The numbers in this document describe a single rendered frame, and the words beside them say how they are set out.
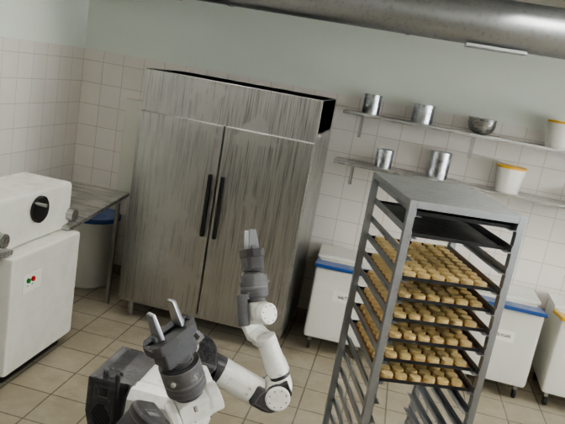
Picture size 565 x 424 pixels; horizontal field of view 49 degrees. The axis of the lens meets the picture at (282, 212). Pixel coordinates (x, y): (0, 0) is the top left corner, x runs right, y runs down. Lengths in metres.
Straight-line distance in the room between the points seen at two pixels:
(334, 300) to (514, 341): 1.43
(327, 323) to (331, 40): 2.39
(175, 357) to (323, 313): 3.91
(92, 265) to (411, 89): 3.21
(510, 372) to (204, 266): 2.56
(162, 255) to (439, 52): 2.82
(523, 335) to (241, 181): 2.48
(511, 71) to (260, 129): 2.15
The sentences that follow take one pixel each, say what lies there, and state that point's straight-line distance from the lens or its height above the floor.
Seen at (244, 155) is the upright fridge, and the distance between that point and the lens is 4.75.
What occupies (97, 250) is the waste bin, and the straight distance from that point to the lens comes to 5.85.
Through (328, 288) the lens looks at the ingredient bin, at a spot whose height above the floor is 0.58.
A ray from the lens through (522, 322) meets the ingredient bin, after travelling 5.21.
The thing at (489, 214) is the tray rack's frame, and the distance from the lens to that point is 2.56.
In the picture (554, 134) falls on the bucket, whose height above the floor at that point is 2.09.
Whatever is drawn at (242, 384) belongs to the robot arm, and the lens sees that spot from 1.97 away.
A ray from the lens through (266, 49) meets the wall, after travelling 5.63.
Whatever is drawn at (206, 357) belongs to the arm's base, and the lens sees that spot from 1.91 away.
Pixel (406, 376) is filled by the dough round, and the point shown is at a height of 1.06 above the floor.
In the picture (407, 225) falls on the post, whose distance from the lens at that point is 2.46.
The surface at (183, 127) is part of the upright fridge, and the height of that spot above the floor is 1.66.
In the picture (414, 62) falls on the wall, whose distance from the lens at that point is 5.49.
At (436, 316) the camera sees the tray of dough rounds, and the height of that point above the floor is 1.32.
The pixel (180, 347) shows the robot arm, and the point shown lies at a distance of 1.32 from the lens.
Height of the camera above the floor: 2.22
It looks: 13 degrees down
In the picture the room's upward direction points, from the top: 10 degrees clockwise
